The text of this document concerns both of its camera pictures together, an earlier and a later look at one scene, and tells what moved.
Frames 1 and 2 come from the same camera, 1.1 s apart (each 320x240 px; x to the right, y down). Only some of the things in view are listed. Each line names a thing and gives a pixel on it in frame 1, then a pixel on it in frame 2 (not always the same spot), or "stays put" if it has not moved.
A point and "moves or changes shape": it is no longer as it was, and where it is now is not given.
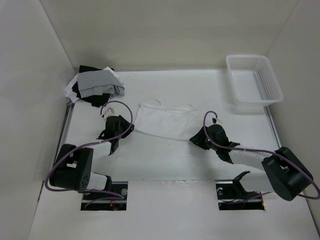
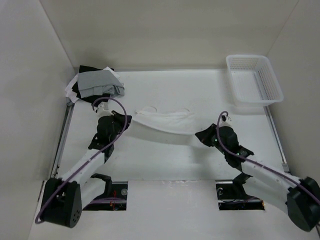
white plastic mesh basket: [253, 81] stays put
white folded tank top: [70, 92] stays put
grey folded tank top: [99, 82] stays put
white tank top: [175, 123] moves or changes shape
